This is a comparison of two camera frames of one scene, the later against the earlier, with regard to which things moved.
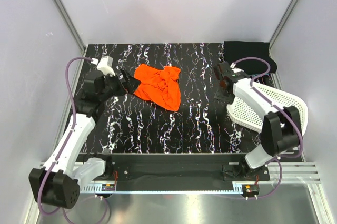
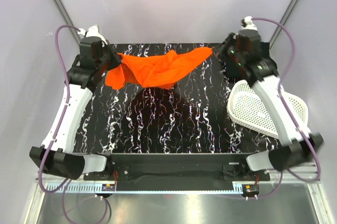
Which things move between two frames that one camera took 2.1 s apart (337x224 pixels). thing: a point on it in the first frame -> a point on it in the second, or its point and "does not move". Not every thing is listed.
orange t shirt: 160,86 -> 159,69
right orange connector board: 251,188 does not move
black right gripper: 221,93 -> 224,49
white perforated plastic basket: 241,113 does not move
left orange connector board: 106,187 does not move
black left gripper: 122,81 -> 111,57
